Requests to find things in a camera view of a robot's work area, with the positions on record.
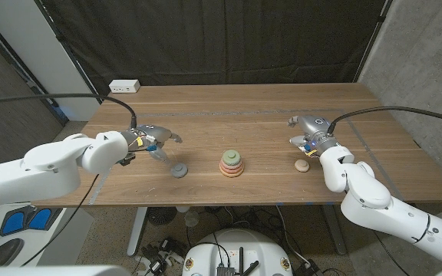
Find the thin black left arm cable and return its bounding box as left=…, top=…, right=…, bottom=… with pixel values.
left=20, top=172, right=100, bottom=266

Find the white power strip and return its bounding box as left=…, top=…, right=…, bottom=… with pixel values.
left=108, top=79, right=141, bottom=94

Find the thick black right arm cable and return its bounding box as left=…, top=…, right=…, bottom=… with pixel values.
left=326, top=106, right=442, bottom=135

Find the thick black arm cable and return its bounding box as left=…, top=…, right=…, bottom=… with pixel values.
left=326, top=106, right=442, bottom=135
left=0, top=93, right=138, bottom=130

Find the black floor fan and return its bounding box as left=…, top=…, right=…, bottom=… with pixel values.
left=147, top=206, right=178, bottom=226

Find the dusty pink toy ring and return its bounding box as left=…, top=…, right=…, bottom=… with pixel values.
left=219, top=159, right=244, bottom=172

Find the small blue-grey toy ring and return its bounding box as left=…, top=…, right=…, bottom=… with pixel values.
left=170, top=162, right=190, bottom=179

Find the white table leg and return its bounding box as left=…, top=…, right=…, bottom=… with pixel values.
left=127, top=206, right=149, bottom=257

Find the coral red toy ring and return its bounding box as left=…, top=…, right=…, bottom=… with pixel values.
left=219, top=164, right=245, bottom=176

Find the green toy ring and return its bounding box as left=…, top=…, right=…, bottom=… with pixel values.
left=222, top=149, right=242, bottom=166

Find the black blue foot pedal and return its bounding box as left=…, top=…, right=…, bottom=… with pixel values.
left=0, top=205, right=63, bottom=238

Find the clear plastic cup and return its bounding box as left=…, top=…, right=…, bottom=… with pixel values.
left=184, top=209, right=200, bottom=228

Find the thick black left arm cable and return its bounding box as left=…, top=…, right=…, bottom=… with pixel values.
left=0, top=93, right=138, bottom=130

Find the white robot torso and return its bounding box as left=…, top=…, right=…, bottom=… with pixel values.
left=0, top=264, right=132, bottom=276

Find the black backdrop curtain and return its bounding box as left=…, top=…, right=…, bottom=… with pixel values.
left=38, top=0, right=393, bottom=101

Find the large orange toy ring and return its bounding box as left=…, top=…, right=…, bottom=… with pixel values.
left=219, top=168, right=245, bottom=179

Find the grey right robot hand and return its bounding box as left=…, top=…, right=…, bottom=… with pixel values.
left=287, top=114, right=339, bottom=157

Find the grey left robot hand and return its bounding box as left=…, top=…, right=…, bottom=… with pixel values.
left=123, top=124, right=183, bottom=164

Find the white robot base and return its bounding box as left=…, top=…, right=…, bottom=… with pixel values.
left=182, top=228, right=294, bottom=276

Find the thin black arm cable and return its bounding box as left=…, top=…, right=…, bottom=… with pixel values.
left=20, top=172, right=100, bottom=266
left=374, top=232, right=410, bottom=276

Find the grey table leg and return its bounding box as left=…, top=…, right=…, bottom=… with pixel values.
left=322, top=205, right=348, bottom=256

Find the grey tape outline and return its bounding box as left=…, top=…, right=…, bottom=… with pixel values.
left=88, top=108, right=405, bottom=205

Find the black floor power strip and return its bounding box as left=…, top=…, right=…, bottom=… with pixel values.
left=293, top=259, right=324, bottom=276

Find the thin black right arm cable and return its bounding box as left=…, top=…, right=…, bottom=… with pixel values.
left=374, top=232, right=410, bottom=276

